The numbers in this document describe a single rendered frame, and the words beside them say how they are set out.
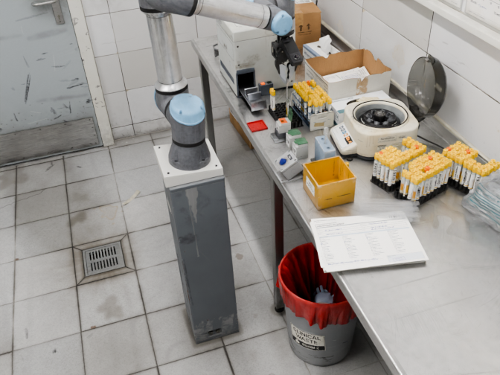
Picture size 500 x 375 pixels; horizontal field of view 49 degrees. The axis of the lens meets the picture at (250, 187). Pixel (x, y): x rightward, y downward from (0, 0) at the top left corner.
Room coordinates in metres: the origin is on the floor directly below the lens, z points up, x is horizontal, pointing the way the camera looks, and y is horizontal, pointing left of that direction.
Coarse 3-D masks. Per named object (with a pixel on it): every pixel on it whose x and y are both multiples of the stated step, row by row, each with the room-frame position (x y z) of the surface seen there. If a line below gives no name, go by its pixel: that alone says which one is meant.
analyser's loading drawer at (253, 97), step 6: (246, 84) 2.18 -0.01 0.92; (240, 90) 2.13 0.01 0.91; (246, 90) 2.08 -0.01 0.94; (252, 90) 2.09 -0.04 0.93; (246, 96) 2.06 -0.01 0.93; (252, 96) 2.04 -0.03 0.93; (258, 96) 2.05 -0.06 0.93; (252, 102) 1.99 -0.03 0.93; (258, 102) 1.99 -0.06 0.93; (264, 102) 2.00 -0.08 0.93; (252, 108) 1.98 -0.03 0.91; (258, 108) 1.99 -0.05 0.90; (264, 108) 2.00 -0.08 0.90
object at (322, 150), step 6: (318, 138) 1.62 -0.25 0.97; (324, 138) 1.62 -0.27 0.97; (318, 144) 1.60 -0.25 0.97; (324, 144) 1.58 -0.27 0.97; (330, 144) 1.58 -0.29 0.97; (318, 150) 1.60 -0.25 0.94; (324, 150) 1.55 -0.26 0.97; (330, 150) 1.55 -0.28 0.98; (318, 156) 1.59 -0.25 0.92; (324, 156) 1.54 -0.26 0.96; (330, 156) 1.54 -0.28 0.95
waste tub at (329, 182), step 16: (320, 160) 1.49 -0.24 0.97; (336, 160) 1.51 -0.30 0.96; (304, 176) 1.46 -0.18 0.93; (320, 176) 1.49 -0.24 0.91; (336, 176) 1.51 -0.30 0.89; (352, 176) 1.41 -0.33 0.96; (320, 192) 1.36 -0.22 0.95; (336, 192) 1.37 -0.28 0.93; (352, 192) 1.39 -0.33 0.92; (320, 208) 1.36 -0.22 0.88
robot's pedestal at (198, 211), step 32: (192, 192) 1.54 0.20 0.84; (224, 192) 1.57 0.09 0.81; (192, 224) 1.53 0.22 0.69; (224, 224) 1.56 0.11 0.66; (192, 256) 1.53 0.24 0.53; (224, 256) 1.56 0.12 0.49; (192, 288) 1.52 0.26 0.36; (224, 288) 1.56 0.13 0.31; (192, 320) 1.52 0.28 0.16; (224, 320) 1.55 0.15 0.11
